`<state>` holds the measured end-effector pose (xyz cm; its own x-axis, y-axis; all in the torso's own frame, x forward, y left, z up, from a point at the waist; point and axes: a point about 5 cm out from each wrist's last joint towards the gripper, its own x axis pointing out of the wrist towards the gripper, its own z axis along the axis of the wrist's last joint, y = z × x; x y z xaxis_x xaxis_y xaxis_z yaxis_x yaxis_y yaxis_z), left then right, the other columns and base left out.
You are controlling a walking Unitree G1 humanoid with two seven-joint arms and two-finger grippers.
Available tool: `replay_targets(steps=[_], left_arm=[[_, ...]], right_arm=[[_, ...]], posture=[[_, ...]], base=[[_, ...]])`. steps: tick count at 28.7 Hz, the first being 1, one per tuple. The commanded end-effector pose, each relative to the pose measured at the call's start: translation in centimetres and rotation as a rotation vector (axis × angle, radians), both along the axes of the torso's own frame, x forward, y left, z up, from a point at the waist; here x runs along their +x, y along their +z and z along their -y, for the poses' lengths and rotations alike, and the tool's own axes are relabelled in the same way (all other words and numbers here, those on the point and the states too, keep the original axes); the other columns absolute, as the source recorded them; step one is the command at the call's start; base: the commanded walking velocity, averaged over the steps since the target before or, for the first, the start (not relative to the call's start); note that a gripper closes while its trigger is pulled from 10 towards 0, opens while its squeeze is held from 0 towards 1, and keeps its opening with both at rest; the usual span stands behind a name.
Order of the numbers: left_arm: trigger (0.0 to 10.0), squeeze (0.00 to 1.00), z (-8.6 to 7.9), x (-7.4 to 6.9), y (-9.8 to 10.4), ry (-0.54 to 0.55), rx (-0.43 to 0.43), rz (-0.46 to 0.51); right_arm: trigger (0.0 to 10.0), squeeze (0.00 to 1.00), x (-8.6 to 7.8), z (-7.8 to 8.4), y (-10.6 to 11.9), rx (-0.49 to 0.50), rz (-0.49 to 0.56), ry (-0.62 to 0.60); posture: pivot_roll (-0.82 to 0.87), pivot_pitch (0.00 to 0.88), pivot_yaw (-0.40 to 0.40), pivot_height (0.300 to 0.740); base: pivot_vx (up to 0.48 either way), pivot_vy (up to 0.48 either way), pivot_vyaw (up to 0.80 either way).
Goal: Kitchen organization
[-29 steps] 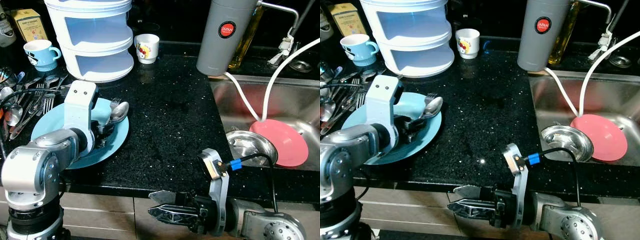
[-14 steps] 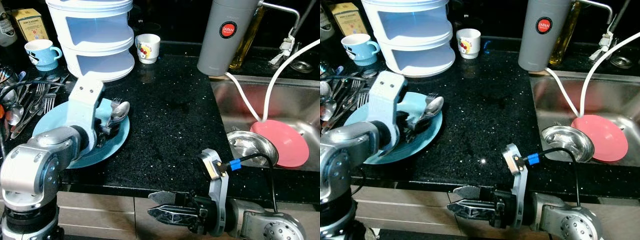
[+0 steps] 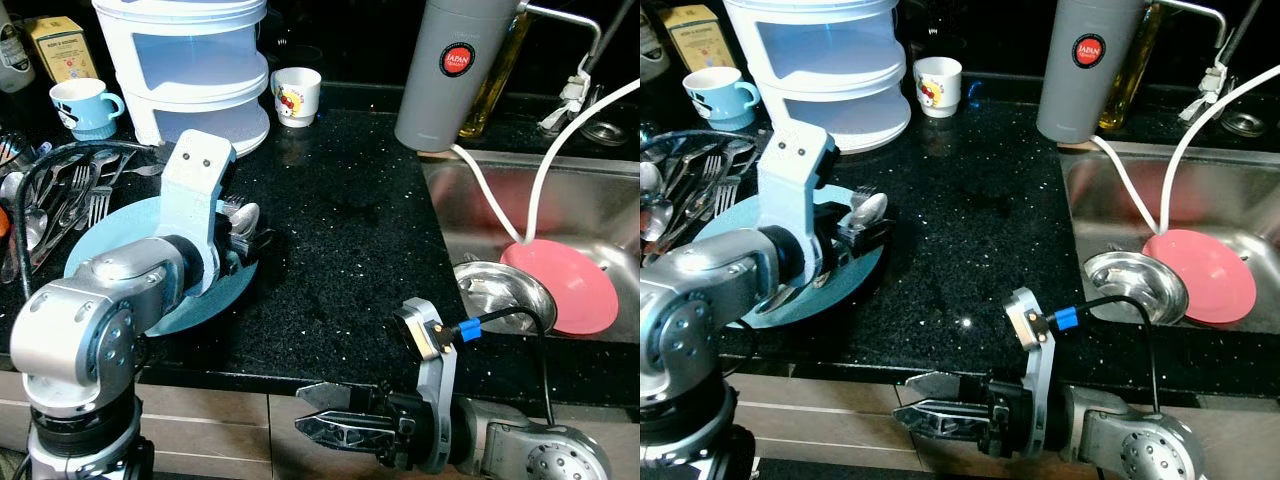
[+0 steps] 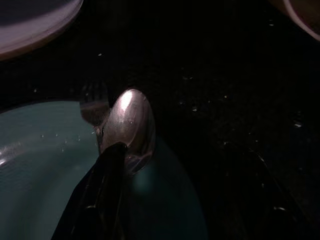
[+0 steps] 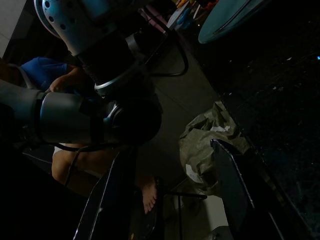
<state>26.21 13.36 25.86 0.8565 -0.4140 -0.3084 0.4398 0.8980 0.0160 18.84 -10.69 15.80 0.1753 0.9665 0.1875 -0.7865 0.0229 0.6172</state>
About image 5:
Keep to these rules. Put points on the olive green plastic bag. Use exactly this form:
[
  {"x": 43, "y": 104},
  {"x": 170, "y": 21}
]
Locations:
[{"x": 200, "y": 147}]

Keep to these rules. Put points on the person in blue shirt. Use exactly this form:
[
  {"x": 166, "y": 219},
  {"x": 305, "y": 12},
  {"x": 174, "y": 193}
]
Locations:
[{"x": 42, "y": 70}]

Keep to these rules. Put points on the light blue plate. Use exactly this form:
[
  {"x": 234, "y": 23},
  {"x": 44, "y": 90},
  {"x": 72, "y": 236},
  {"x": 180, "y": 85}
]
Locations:
[{"x": 220, "y": 20}]

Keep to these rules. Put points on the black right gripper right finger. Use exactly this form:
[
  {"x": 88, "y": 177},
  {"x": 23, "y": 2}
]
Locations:
[{"x": 232, "y": 190}]

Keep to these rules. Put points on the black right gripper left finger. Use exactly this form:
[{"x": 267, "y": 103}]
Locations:
[{"x": 112, "y": 200}]

